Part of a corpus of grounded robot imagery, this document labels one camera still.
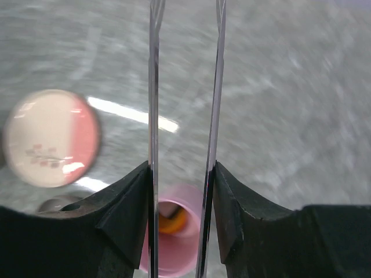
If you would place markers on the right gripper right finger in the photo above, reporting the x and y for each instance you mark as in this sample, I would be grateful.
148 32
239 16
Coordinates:
258 238

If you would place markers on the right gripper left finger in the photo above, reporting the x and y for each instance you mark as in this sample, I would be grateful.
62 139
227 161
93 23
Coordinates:
99 236

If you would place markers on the orange slice toy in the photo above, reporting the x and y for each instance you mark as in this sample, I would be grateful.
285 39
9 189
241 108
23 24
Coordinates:
174 224

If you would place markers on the metal tongs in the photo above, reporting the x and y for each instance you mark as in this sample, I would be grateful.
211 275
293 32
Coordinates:
157 9

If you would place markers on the sushi roll toy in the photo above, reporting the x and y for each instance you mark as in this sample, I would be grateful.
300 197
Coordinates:
168 209

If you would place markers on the grey round lid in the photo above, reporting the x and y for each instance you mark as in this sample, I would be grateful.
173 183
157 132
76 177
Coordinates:
57 203

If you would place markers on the pink cylindrical container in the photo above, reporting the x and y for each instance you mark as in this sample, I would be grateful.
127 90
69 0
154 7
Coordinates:
177 254

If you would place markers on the pink and cream plate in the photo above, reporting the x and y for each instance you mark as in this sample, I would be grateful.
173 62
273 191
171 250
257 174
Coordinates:
51 138

